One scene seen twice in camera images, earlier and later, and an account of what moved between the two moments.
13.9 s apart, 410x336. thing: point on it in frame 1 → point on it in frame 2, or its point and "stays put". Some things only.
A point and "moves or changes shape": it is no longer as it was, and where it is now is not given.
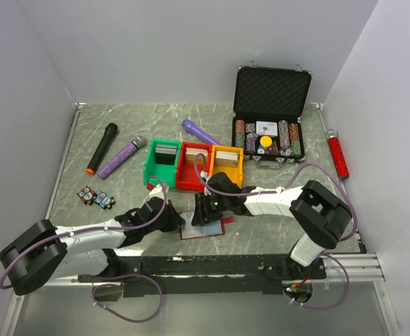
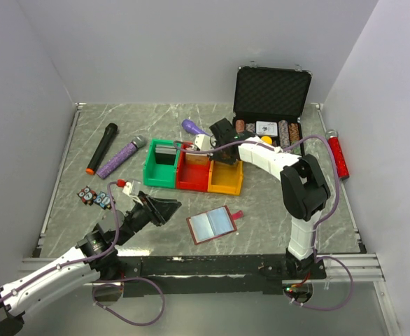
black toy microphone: [101, 150] stays put
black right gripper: [201, 216] → [230, 161]
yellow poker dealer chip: [266, 141] stays put
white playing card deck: [266, 128] stays put
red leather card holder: [188, 231] moves or changes shape
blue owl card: [105, 201] stays put
